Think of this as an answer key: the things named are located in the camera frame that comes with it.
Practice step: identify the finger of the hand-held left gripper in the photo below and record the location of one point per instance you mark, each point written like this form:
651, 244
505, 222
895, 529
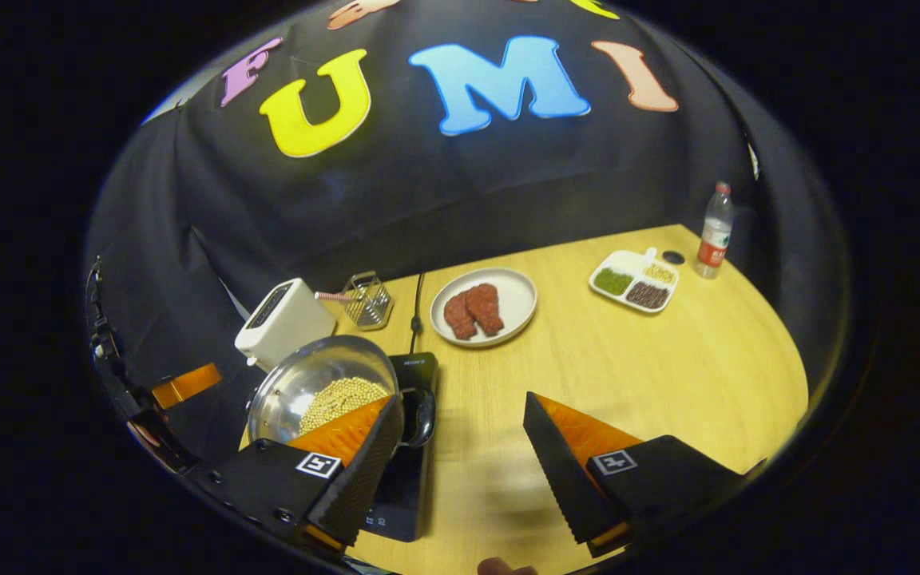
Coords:
188, 383

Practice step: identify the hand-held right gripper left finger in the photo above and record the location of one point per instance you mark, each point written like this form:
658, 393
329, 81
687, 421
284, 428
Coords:
368, 479

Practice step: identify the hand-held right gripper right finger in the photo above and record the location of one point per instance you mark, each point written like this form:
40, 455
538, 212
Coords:
560, 471

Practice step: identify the black induction cooktop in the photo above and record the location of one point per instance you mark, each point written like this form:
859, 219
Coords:
404, 487

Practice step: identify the stainless steel pot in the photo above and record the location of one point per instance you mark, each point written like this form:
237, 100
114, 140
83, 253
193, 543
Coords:
308, 375

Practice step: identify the soybeans heap in pot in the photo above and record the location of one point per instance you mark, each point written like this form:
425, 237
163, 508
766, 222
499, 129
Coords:
344, 399

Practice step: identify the white toaster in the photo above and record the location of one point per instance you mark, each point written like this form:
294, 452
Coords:
284, 323

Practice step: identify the pink spoon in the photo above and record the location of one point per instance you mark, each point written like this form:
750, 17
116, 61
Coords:
332, 296

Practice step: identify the white round plate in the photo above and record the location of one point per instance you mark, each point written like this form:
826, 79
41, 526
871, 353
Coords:
517, 299

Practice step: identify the brown meat piece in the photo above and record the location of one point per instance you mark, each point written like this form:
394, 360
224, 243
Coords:
485, 307
458, 317

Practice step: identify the dark red beans portion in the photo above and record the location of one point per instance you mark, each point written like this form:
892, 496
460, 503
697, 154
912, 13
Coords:
648, 295

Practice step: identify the green mung beans portion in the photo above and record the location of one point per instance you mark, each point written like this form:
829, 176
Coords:
612, 281

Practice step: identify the white divided tray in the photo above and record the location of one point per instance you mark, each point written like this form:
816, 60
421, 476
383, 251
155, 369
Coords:
624, 262

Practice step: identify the small soybeans portion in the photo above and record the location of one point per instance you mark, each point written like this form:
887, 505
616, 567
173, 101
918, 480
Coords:
660, 274

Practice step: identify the clear water bottle red label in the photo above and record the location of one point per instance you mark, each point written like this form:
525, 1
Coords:
715, 239

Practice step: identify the black backdrop cloth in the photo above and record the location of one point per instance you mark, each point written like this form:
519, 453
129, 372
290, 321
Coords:
428, 200

